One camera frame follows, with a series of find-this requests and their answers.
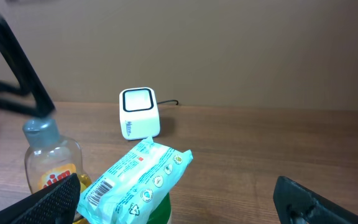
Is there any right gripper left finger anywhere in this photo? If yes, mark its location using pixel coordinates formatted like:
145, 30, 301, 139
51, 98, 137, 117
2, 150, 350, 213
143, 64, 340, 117
0, 174, 81, 224

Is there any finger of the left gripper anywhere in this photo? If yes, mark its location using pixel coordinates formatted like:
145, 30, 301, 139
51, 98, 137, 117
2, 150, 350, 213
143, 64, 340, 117
0, 16, 55, 118

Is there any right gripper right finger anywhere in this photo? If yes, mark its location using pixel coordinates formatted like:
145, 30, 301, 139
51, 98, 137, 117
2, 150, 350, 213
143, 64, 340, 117
273, 176, 358, 224

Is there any yellow liquid soap bottle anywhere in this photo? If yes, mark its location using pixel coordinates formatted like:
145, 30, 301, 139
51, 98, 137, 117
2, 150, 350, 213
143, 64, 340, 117
22, 118, 92, 194

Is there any teal wet wipes pack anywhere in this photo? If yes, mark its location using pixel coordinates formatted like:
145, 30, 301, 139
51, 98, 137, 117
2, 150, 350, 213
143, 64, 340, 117
77, 137, 193, 224

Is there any green round can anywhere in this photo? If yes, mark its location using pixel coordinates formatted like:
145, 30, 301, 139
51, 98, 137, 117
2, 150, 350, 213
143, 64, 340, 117
147, 194, 172, 224

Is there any white barcode scanner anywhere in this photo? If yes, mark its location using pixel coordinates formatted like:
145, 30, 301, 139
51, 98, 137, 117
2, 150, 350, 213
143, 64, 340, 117
119, 87, 161, 141

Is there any black scanner cable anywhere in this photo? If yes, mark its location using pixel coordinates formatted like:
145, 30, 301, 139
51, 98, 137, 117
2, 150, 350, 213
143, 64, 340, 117
156, 99, 180, 106

